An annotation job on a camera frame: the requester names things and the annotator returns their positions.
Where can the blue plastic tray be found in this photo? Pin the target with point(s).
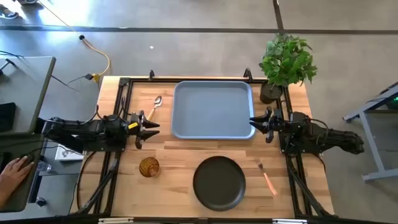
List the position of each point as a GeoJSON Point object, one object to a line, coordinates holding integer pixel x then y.
{"type": "Point", "coordinates": [211, 109]}

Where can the clear water bottle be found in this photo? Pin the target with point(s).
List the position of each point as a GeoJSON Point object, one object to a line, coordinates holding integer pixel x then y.
{"type": "Point", "coordinates": [44, 167]}

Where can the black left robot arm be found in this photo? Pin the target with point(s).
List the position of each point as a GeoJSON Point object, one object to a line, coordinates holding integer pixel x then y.
{"type": "Point", "coordinates": [81, 129]}

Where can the amber glass cup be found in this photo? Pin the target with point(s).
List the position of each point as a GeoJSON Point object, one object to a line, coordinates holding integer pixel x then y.
{"type": "Point", "coordinates": [149, 167]}

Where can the silver metal bracket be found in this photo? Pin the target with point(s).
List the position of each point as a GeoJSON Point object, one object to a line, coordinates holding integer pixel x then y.
{"type": "Point", "coordinates": [115, 221]}
{"type": "Point", "coordinates": [289, 221]}

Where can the black aluminium table frame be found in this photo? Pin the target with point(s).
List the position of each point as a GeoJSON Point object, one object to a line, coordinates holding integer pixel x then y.
{"type": "Point", "coordinates": [155, 80]}

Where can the black power adapter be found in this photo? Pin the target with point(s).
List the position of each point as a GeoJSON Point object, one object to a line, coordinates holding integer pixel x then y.
{"type": "Point", "coordinates": [89, 76]}

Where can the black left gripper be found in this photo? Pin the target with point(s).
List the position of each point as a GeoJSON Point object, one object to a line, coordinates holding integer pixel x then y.
{"type": "Point", "coordinates": [136, 127]}

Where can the person's hand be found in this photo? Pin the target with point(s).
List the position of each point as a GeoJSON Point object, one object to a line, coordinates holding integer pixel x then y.
{"type": "Point", "coordinates": [14, 174]}

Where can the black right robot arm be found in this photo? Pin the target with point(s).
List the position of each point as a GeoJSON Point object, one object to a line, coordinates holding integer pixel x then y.
{"type": "Point", "coordinates": [335, 140]}

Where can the black chair caster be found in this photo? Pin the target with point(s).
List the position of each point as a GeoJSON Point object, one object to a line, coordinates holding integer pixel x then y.
{"type": "Point", "coordinates": [40, 202]}

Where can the dark desk surface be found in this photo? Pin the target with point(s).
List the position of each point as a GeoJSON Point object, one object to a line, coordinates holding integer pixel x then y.
{"type": "Point", "coordinates": [26, 199]}

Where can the person's shoe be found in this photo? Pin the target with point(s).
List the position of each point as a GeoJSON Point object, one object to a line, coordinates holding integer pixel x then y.
{"type": "Point", "coordinates": [28, 1]}
{"type": "Point", "coordinates": [7, 13]}

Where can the black round plate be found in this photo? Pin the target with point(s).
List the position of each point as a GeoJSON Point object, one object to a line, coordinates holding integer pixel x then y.
{"type": "Point", "coordinates": [219, 183]}

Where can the grey desk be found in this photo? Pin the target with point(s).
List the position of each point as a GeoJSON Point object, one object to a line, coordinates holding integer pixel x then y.
{"type": "Point", "coordinates": [25, 87]}

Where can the green leafy plant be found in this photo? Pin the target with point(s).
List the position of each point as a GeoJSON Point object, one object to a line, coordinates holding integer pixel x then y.
{"type": "Point", "coordinates": [286, 62]}

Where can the black plant pot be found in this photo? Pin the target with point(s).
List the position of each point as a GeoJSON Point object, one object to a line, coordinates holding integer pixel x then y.
{"type": "Point", "coordinates": [269, 95]}

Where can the black flat desk object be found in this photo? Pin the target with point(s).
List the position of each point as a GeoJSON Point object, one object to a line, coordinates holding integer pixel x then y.
{"type": "Point", "coordinates": [6, 116]}

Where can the white printed booklet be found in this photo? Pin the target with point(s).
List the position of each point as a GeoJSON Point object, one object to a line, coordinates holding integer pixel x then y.
{"type": "Point", "coordinates": [66, 154]}

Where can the grey metal table frame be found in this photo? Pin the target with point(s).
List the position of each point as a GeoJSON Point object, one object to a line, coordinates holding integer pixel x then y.
{"type": "Point", "coordinates": [371, 146]}

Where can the black table clamp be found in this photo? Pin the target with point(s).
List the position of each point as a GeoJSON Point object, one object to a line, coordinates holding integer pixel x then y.
{"type": "Point", "coordinates": [247, 75]}
{"type": "Point", "coordinates": [151, 75]}

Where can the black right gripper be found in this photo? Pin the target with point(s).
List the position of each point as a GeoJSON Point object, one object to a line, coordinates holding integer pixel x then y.
{"type": "Point", "coordinates": [275, 121]}

